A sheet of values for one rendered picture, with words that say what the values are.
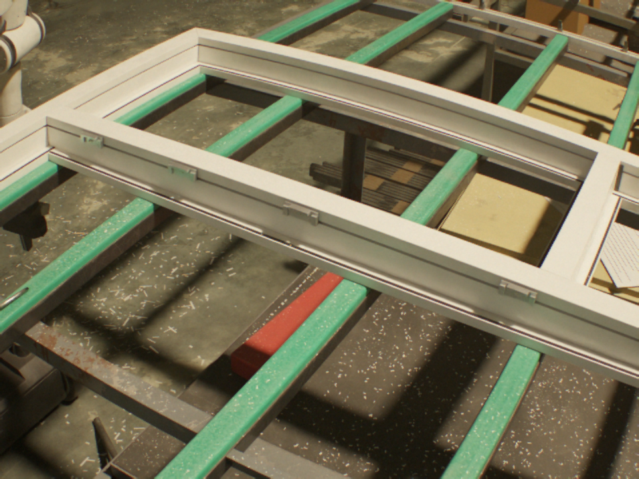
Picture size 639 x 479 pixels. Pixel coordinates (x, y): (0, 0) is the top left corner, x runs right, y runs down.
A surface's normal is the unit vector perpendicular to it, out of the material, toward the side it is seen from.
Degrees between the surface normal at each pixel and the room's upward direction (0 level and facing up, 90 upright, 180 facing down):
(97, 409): 0
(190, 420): 0
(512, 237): 0
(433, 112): 90
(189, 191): 90
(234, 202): 90
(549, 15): 90
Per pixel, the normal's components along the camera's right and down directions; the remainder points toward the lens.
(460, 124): -0.52, 0.47
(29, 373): 0.63, -0.36
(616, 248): 0.04, -0.83
